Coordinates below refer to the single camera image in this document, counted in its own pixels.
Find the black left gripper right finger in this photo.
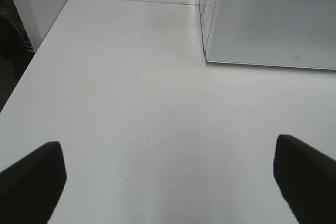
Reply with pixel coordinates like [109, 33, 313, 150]
[273, 135, 335, 223]

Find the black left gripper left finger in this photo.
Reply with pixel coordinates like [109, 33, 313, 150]
[1, 141, 67, 223]

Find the white microwave door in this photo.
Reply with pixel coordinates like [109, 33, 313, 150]
[205, 0, 336, 71]

